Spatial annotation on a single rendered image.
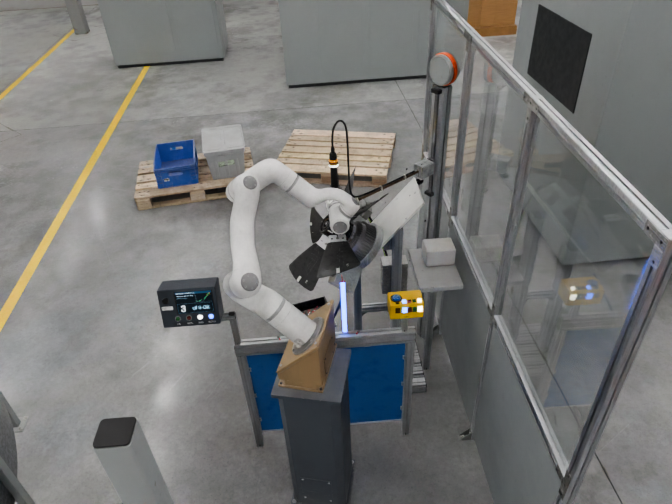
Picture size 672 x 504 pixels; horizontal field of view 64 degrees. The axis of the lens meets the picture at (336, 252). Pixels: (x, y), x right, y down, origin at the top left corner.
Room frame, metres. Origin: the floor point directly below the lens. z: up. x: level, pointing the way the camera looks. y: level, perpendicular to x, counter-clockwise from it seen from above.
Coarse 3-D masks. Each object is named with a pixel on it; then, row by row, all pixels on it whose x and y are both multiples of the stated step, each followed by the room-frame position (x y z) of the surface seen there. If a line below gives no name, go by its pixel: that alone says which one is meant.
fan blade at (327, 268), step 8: (328, 248) 2.17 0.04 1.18; (336, 248) 2.16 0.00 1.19; (344, 248) 2.15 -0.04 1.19; (328, 256) 2.11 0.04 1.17; (336, 256) 2.10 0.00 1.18; (344, 256) 2.09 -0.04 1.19; (352, 256) 2.08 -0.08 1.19; (320, 264) 2.08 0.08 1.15; (328, 264) 2.06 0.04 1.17; (336, 264) 2.04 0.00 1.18; (344, 264) 2.03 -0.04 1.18; (352, 264) 2.01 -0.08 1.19; (320, 272) 2.03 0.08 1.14; (328, 272) 2.01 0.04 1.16
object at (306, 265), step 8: (312, 248) 2.31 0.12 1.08; (320, 248) 2.29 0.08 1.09; (304, 256) 2.30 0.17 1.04; (312, 256) 2.28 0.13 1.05; (320, 256) 2.26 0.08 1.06; (296, 264) 2.30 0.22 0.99; (304, 264) 2.27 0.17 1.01; (312, 264) 2.25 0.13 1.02; (296, 272) 2.26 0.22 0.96; (304, 272) 2.24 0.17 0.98; (312, 272) 2.22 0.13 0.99; (296, 280) 2.23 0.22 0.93; (304, 280) 2.21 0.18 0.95; (312, 280) 2.19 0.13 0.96; (312, 288) 2.15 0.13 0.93
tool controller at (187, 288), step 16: (160, 288) 1.84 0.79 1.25; (176, 288) 1.83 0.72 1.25; (192, 288) 1.83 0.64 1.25; (208, 288) 1.83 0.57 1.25; (160, 304) 1.80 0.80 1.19; (176, 304) 1.80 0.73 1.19; (192, 304) 1.80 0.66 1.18; (208, 304) 1.80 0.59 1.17; (192, 320) 1.78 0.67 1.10; (208, 320) 1.78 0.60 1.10
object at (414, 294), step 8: (400, 296) 1.90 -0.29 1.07; (408, 296) 1.90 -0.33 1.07; (416, 296) 1.90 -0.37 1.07; (392, 304) 1.85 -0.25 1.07; (400, 304) 1.85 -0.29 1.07; (408, 304) 1.84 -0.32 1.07; (416, 304) 1.84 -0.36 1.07; (392, 312) 1.84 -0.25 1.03; (400, 312) 1.84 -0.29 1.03; (408, 312) 1.84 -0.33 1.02; (416, 312) 1.84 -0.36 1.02
